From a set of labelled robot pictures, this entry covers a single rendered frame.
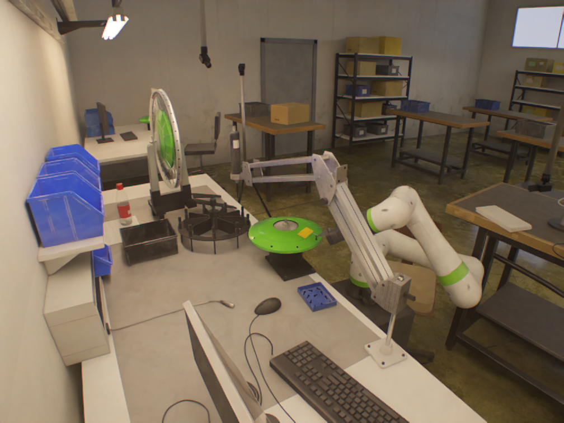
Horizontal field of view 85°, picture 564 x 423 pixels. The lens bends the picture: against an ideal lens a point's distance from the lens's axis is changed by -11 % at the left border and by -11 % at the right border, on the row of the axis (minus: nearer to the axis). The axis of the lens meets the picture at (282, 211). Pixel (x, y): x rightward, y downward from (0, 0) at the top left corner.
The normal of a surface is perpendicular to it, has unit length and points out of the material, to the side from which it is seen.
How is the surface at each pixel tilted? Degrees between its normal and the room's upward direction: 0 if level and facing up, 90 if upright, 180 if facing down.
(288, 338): 0
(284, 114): 90
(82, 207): 92
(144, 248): 94
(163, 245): 94
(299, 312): 0
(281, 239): 17
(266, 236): 21
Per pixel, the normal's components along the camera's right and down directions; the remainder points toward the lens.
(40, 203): 0.47, 0.40
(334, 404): 0.08, -0.93
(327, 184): -0.75, 0.27
